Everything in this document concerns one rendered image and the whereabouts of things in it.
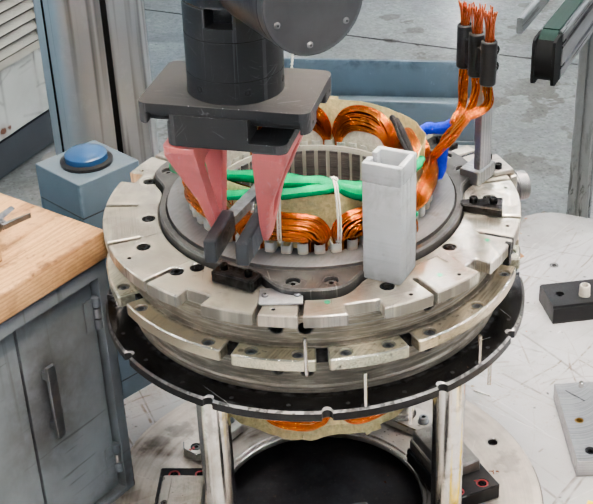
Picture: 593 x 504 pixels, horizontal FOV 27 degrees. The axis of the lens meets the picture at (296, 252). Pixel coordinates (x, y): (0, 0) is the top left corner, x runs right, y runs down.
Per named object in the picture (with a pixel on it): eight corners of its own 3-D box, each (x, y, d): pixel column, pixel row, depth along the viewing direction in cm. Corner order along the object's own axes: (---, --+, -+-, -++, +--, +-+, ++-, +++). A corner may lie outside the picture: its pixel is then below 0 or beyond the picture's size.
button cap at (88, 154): (116, 158, 118) (115, 149, 118) (82, 173, 116) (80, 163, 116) (90, 146, 121) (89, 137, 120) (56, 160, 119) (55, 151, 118)
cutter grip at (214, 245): (216, 264, 75) (214, 241, 75) (204, 263, 76) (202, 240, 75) (235, 232, 79) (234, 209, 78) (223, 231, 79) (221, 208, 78)
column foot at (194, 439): (248, 428, 120) (247, 421, 119) (202, 465, 116) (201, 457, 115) (224, 417, 122) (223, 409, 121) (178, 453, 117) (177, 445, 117)
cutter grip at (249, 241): (249, 267, 75) (247, 244, 74) (236, 266, 75) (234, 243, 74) (266, 234, 78) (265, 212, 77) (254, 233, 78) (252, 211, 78)
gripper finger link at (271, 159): (289, 267, 75) (284, 123, 70) (175, 255, 76) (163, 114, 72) (314, 213, 81) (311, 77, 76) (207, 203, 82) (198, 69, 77)
